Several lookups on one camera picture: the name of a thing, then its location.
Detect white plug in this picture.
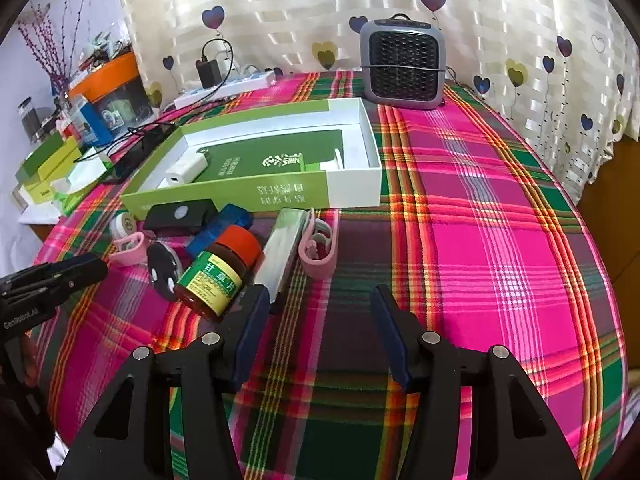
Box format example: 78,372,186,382
220,57,261,80

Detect wooden cabinet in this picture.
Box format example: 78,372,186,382
575,137,640,311

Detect green and white cardboard box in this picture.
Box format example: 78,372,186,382
121,97,383,216

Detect black oval key fob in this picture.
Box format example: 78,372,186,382
146,241,183,302

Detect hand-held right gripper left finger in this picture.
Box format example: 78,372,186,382
56,284,271,480

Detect purple flower branches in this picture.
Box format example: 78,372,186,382
17,0,98,91

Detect white power strip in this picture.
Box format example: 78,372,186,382
174,67,277,109

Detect black rectangular device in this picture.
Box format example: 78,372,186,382
144,199,219,235

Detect thin black charging cable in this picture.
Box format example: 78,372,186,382
75,122,171,163

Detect small pink silicone holder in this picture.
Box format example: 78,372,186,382
109,231,157,268

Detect white charger block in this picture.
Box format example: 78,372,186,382
159,156,211,190

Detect grey portable heater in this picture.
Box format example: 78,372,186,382
359,13,447,110

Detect silver rectangular case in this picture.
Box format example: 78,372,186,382
254,208,308,306

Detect black adapter cable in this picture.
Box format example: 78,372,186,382
201,37,236,86

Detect black smartphone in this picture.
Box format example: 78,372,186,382
107,125,178,184

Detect white round tape roll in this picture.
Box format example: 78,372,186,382
110,211,138,241

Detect brown medicine bottle red cap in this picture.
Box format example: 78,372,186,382
174,225,264,320

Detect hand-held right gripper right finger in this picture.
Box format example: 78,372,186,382
371,284,583,480

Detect pink green plaid tablecloth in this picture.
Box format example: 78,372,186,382
32,71,628,480

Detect white and green carton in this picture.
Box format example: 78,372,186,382
50,147,113,213

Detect black power adapter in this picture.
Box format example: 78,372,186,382
196,58,221,87

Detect orange lidded storage box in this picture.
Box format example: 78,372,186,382
67,51,156,136

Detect white curtain with hearts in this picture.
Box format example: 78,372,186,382
115,0,640,206

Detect yellow green cardboard box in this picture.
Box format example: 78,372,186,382
22,170,71,206

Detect glass jar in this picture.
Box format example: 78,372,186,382
19,97,43,143

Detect dark green cardboard box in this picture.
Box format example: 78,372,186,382
15,135,83,186

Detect blue rectangular plastic device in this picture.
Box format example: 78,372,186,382
186,203,252,261

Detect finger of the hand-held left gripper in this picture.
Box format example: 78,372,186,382
0,253,109,311

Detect green booklet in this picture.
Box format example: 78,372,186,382
197,129,346,183

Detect blue cardboard box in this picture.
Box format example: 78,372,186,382
67,97,115,147

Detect large pink silicone strap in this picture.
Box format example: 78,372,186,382
298,208,342,279

